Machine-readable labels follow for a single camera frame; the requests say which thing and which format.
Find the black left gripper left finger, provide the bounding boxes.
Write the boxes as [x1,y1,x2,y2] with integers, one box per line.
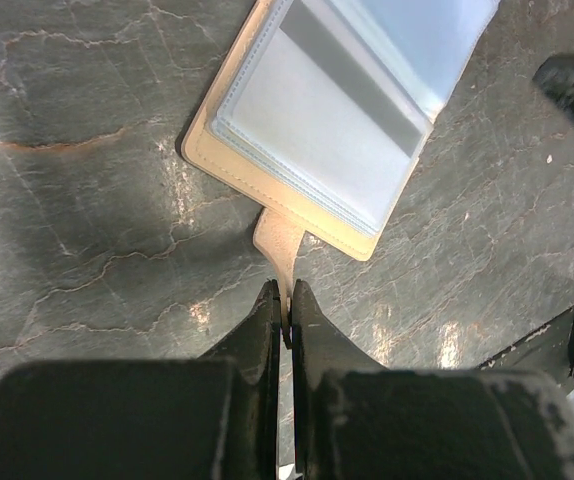
[0,281,280,479]

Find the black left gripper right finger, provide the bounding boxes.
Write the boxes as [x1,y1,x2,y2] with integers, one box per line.
[291,281,574,479]

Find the beige card holder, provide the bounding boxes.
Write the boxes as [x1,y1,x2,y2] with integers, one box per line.
[181,1,498,332]

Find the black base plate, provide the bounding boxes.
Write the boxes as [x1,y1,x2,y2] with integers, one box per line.
[478,305,574,394]

